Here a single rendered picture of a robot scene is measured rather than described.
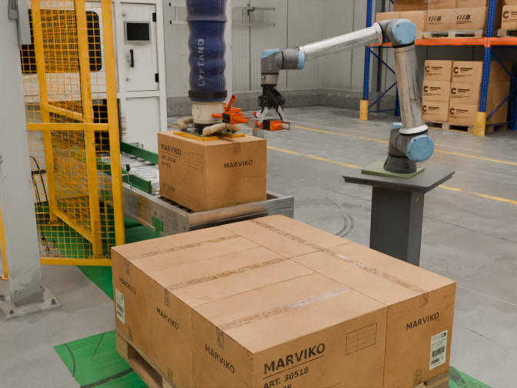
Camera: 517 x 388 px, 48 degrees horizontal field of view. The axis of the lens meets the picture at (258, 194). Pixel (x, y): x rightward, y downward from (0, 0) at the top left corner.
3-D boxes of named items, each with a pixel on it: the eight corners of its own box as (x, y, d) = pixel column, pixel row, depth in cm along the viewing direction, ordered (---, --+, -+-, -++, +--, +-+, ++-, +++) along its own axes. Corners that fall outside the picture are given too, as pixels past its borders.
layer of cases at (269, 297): (115, 324, 285) (110, 246, 276) (278, 279, 340) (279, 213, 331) (252, 463, 190) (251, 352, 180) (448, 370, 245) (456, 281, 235)
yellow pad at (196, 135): (172, 134, 350) (172, 125, 349) (187, 132, 356) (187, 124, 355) (202, 142, 324) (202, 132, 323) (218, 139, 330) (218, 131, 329)
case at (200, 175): (159, 195, 368) (157, 132, 358) (214, 186, 390) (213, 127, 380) (207, 218, 320) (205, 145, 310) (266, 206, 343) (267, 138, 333)
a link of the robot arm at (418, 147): (424, 152, 327) (408, 15, 302) (437, 160, 310) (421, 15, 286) (398, 158, 326) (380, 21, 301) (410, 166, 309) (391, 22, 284)
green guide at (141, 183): (60, 157, 493) (59, 146, 491) (72, 155, 499) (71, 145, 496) (136, 195, 365) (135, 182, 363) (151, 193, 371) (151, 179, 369)
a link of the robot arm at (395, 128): (408, 149, 344) (411, 119, 338) (421, 156, 327) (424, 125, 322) (384, 149, 341) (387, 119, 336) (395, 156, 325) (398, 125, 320)
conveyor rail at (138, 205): (58, 175, 495) (56, 152, 490) (64, 174, 498) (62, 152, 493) (186, 251, 311) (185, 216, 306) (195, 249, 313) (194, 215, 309)
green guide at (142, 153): (121, 151, 522) (120, 141, 520) (131, 149, 528) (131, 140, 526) (211, 185, 395) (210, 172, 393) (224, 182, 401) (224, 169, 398)
